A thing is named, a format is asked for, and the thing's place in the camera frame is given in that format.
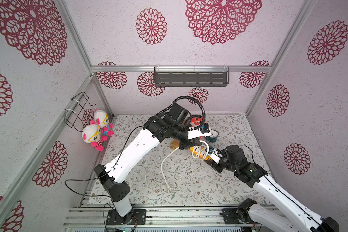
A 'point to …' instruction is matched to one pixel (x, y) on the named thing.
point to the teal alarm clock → (213, 137)
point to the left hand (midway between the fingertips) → (197, 142)
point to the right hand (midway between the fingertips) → (208, 154)
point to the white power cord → (170, 190)
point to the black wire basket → (71, 117)
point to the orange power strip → (201, 152)
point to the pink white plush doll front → (92, 134)
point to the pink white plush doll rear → (101, 119)
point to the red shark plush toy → (197, 120)
